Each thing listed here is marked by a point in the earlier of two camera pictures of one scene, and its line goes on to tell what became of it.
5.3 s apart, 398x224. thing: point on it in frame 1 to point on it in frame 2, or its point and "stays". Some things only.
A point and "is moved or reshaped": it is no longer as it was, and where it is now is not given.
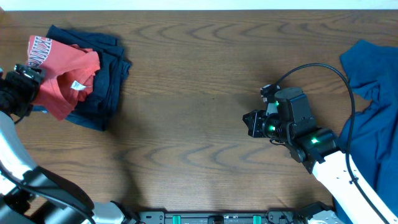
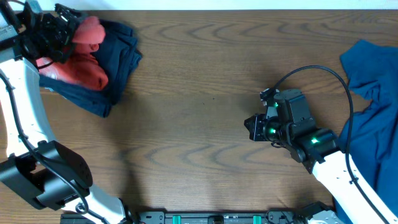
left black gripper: (31, 91) to (64, 40)
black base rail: (245, 217) stays
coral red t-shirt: (67, 80) is moved or reshaped
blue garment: (373, 69) stays
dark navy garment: (97, 112) to (118, 55)
